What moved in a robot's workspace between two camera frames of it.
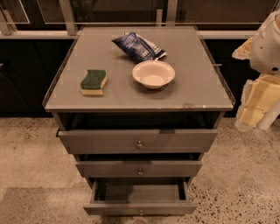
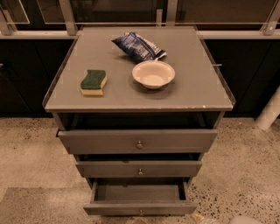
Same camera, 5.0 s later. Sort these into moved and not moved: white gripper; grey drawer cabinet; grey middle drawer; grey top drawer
Moved: white gripper
Not moved: grey middle drawer; grey top drawer; grey drawer cabinet
